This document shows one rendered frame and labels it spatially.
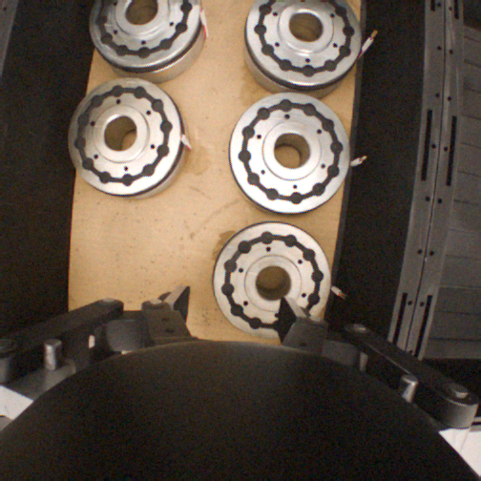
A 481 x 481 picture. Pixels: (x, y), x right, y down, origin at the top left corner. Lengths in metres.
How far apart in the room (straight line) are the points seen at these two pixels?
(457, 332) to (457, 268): 0.07
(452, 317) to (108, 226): 0.37
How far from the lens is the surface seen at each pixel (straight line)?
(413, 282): 0.19
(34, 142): 0.26
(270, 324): 0.25
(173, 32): 0.28
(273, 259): 0.22
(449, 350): 0.38
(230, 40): 0.31
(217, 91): 0.28
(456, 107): 0.22
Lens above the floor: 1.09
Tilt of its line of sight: 85 degrees down
